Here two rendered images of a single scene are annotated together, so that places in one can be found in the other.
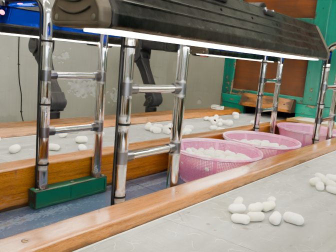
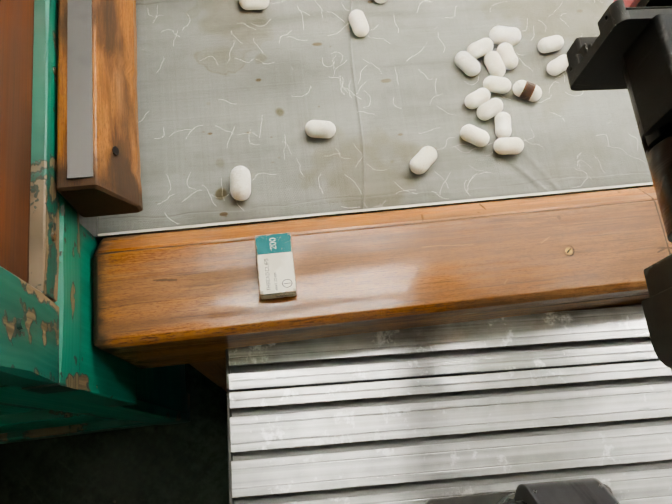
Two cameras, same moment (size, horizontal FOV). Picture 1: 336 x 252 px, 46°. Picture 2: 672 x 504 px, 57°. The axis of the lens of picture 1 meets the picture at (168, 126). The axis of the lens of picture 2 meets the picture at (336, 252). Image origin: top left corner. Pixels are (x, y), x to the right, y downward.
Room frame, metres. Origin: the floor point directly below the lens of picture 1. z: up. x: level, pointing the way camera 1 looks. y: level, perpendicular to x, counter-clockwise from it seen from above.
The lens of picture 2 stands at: (2.24, -0.13, 1.36)
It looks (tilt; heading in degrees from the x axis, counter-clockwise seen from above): 72 degrees down; 212
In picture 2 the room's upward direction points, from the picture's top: 12 degrees clockwise
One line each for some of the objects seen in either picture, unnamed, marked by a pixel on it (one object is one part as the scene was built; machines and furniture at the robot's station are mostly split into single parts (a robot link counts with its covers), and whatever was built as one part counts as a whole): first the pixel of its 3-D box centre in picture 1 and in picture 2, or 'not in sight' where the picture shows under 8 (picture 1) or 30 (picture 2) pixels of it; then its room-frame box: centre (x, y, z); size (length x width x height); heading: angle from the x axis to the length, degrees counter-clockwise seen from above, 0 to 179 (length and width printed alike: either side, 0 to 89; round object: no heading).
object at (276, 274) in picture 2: (217, 107); (275, 265); (2.13, -0.26, 0.78); 0.06 x 0.04 x 0.02; 51
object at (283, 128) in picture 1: (307, 138); not in sight; (1.69, -0.61, 0.72); 0.27 x 0.27 x 0.10
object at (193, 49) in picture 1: (240, 49); not in sight; (1.74, -0.28, 1.08); 0.62 x 0.08 x 0.07; 141
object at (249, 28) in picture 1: (239, 25); not in sight; (0.63, -0.10, 1.08); 0.62 x 0.08 x 0.07; 141
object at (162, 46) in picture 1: (156, 50); not in sight; (2.13, 0.09, 1.05); 0.30 x 0.09 x 0.12; 48
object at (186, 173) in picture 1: (215, 163); not in sight; (1.13, -0.15, 0.72); 0.27 x 0.27 x 0.10
